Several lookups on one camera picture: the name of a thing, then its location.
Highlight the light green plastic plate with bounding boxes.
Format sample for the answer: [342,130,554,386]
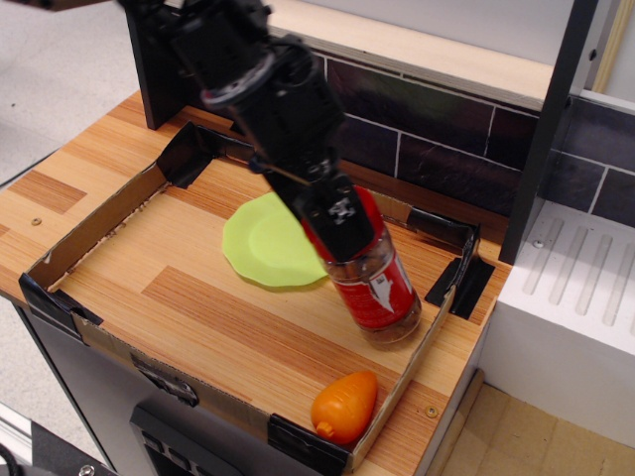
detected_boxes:
[222,192,326,288]

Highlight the dark right shelf post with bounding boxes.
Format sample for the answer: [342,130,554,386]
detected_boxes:
[499,0,598,265]

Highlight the orange toy carrot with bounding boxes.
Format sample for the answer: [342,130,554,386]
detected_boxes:
[311,371,378,444]

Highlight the light wooden shelf board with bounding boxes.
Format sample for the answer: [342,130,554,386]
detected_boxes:
[269,1,554,112]

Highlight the white ribbed drainboard unit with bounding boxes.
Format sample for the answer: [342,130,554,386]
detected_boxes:
[479,202,634,445]

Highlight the taped cardboard fence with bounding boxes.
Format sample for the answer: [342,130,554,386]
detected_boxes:
[20,126,507,475]

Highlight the dark left shelf post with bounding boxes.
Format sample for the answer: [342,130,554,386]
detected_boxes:
[125,11,200,130]

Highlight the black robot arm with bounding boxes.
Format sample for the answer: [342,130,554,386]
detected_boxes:
[121,1,377,262]

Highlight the red-lidded basil spice bottle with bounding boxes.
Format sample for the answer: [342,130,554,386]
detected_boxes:
[301,207,421,345]

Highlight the dark shelf post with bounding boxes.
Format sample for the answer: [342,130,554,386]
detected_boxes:
[125,11,200,130]
[499,0,598,265]

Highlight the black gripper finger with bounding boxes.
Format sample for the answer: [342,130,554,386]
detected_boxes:
[293,173,378,262]

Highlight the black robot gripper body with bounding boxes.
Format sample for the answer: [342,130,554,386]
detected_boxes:
[201,35,344,192]

